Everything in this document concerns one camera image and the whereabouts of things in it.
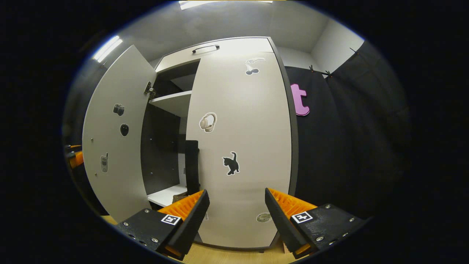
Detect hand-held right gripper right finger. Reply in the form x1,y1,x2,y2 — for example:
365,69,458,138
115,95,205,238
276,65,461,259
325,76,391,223
265,187,367,259

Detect black drawer handle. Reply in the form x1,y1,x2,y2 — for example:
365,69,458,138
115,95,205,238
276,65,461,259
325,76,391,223
192,44,221,54

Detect white shoe cabinet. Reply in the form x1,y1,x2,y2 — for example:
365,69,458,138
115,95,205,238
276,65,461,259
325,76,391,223
141,36,299,253

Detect white cabinet door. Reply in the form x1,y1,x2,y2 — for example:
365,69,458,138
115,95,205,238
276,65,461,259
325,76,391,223
185,51,293,250
82,45,158,223

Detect long ceiling light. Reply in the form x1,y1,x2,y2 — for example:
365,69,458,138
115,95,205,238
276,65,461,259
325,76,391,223
179,0,273,10
92,36,123,63

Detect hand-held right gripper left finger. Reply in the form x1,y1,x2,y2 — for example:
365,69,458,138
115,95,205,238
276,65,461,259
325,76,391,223
117,189,210,261

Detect black door handle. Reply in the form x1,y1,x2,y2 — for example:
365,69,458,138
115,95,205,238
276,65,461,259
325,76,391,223
185,140,200,195

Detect black backdrop cloth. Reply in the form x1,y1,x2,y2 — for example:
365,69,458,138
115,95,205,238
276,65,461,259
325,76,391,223
284,40,411,220

